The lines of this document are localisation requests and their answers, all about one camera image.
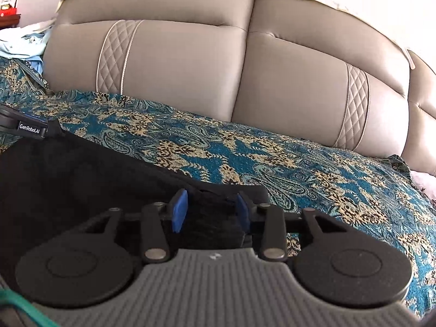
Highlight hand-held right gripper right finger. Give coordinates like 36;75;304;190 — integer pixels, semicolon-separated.
235;191;345;263

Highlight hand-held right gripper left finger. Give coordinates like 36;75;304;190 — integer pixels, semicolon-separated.
80;188;189;264

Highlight black pants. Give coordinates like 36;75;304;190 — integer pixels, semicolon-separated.
0;128;270;295

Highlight teal paisley blanket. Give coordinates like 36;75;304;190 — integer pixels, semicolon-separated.
0;56;436;318

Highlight light blue clothes pile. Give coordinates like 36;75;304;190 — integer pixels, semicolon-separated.
0;20;57;75

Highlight dark wooden cabinet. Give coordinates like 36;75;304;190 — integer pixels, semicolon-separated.
0;4;22;30

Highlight beige leather sofa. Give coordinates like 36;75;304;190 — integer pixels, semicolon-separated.
43;0;436;178

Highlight pale pink cloth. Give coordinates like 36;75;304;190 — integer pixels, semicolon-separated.
410;169;436;208

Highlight green cable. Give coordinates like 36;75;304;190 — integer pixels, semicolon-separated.
0;288;59;327

